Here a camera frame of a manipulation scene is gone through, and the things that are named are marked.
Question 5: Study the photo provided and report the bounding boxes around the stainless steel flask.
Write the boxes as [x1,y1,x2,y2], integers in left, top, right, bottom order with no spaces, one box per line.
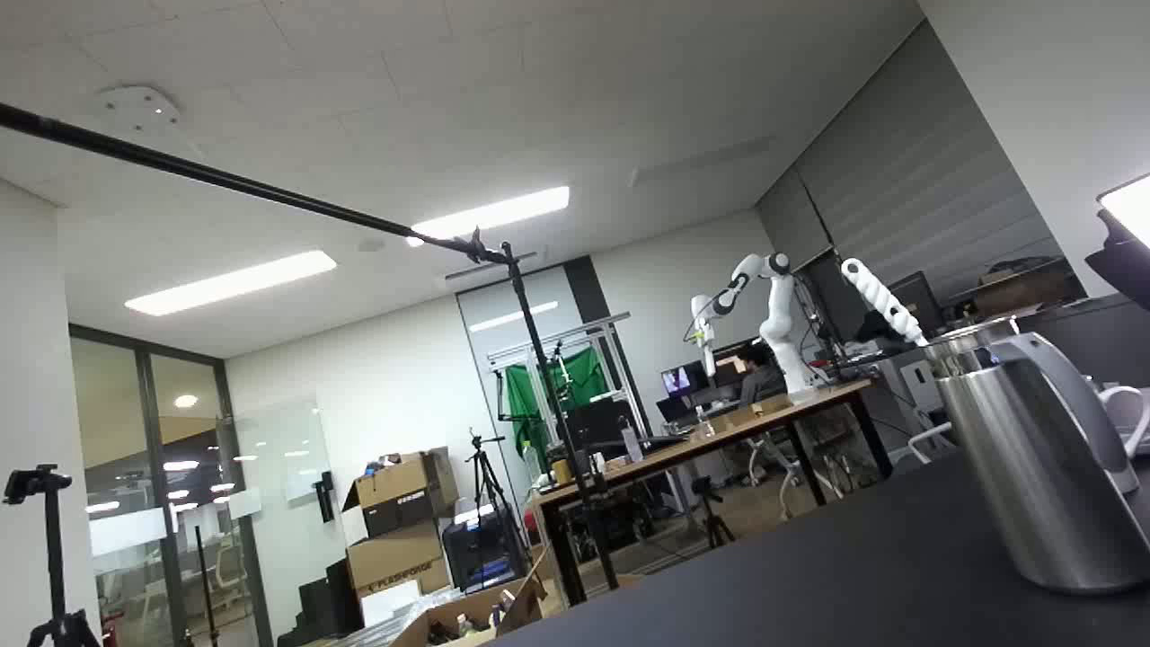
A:
[926,314,1150,599]

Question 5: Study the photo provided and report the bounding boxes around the green hanging cloth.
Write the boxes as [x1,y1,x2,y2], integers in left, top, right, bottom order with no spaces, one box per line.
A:
[497,344,616,461]

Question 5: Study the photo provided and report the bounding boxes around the black upright light stand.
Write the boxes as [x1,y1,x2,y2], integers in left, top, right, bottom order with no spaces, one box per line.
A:
[499,239,623,593]

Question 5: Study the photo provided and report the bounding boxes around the black office chair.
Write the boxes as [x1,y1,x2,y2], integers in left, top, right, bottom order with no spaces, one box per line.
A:
[565,395,639,465]

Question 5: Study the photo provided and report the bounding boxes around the long ceiling light panel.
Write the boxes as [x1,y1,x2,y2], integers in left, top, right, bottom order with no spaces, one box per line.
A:
[121,249,343,321]
[402,183,574,251]

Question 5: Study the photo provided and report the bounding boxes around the black floor tripod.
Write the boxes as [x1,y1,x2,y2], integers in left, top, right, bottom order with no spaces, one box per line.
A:
[463,432,520,551]

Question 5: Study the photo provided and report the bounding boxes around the wooden table black legs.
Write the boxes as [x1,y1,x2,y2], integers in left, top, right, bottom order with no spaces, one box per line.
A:
[533,378,898,607]

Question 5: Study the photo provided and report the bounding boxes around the small black tripod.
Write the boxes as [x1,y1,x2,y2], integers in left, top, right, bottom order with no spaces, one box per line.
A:
[690,475,736,553]

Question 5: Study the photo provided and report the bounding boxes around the open cardboard box stacked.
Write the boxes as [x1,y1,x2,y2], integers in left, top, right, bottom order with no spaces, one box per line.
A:
[343,444,463,538]

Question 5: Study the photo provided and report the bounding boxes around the closed cardboard box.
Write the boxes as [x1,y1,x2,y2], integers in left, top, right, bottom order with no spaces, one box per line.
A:
[343,521,457,599]

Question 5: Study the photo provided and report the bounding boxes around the low open cardboard box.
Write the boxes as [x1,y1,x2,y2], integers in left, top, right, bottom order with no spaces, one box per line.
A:
[387,570,555,647]

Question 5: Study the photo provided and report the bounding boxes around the black flat monitor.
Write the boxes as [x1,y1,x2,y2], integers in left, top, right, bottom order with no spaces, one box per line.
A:
[876,269,944,340]

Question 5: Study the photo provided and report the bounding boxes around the black boom pole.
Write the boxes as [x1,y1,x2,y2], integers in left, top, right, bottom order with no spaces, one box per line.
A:
[0,100,533,269]

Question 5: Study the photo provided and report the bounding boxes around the grey window roller blind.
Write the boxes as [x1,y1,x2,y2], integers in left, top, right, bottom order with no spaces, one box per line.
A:
[751,18,1089,309]

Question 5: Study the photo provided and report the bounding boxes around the brown cardboard box on shelf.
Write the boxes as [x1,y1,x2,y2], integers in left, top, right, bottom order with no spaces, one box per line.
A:
[966,257,1082,322]

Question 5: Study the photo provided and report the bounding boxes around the round white ceiling fixture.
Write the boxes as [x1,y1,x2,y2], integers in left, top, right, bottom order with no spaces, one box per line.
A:
[96,80,186,129]

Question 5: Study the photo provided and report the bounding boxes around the LED panel light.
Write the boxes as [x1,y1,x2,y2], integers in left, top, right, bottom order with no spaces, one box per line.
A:
[1082,173,1150,316]

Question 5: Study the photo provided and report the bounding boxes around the glass door black frame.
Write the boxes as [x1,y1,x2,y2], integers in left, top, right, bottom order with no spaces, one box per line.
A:
[70,321,278,647]

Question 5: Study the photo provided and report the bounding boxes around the black camera tripod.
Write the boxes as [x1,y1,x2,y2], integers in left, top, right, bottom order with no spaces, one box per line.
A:
[0,461,103,647]

